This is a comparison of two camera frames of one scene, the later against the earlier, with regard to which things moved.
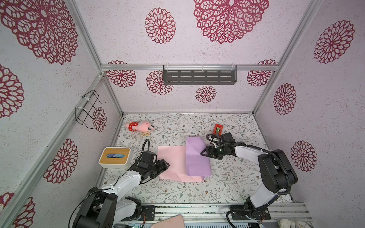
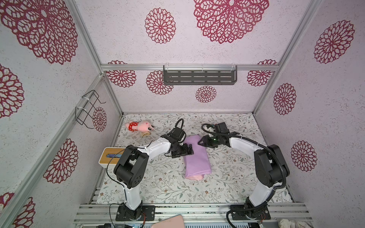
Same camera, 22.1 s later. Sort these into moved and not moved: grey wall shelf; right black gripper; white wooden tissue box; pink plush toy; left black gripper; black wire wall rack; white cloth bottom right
Moved: left black gripper; right black gripper
Not moved: white cloth bottom right; grey wall shelf; black wire wall rack; pink plush toy; white wooden tissue box
